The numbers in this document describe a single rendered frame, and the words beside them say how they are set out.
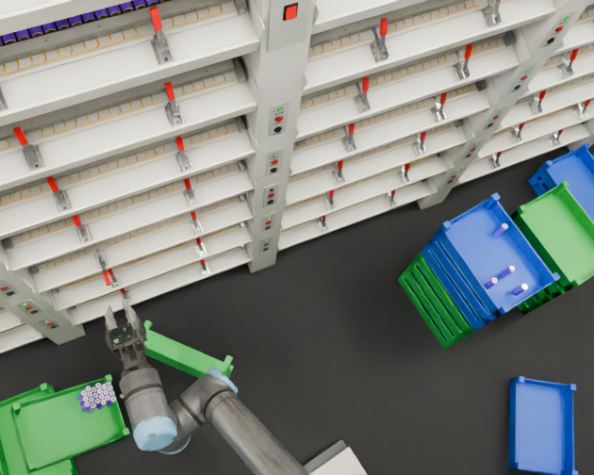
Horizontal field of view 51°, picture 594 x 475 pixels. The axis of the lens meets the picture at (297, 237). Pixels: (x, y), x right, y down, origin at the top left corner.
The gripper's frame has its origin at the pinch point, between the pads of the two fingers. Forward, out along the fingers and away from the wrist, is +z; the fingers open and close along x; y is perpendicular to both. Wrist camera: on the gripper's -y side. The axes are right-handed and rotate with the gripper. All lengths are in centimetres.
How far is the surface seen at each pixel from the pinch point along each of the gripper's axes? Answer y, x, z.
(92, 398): -51, 21, 2
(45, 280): -0.6, 15.4, 16.4
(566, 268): -33, -133, -25
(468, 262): -15, -96, -18
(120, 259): -1.3, -4.1, 15.1
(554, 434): -75, -118, -63
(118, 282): -17.8, -0.4, 19.1
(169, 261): -19.4, -16.2, 20.8
